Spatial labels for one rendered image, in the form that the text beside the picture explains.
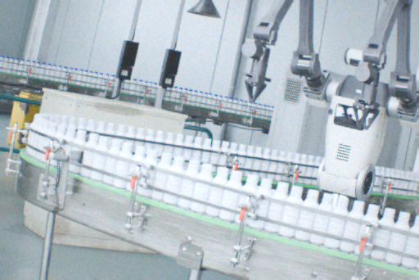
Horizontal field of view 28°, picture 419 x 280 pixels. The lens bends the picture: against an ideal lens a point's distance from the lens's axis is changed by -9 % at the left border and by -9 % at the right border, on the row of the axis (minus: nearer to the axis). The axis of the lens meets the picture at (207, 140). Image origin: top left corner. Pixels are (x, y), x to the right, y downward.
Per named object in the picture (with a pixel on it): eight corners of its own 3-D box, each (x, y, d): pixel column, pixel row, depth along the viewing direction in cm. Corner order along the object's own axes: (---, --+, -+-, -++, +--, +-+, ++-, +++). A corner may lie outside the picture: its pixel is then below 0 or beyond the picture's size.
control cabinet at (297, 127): (297, 241, 979) (332, 71, 969) (326, 250, 940) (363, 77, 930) (242, 238, 927) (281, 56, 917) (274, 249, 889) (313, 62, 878)
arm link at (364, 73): (387, 54, 292) (365, 51, 297) (376, 47, 282) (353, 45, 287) (384, 88, 292) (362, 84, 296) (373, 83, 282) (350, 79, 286)
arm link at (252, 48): (278, 31, 317) (257, 29, 321) (263, 25, 307) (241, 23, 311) (274, 63, 317) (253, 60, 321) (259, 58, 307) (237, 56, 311)
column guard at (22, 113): (3, 143, 1336) (16, 75, 1330) (20, 145, 1369) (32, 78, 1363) (18, 148, 1315) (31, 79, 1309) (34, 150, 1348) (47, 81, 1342)
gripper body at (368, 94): (380, 109, 296) (383, 88, 295) (369, 105, 287) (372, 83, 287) (364, 106, 299) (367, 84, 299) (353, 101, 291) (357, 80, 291)
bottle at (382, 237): (377, 259, 267) (390, 210, 266) (366, 255, 272) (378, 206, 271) (389, 260, 271) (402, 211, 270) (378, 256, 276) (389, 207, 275)
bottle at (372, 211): (350, 251, 276) (362, 202, 276) (367, 253, 278) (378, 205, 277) (357, 255, 271) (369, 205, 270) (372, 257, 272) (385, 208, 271)
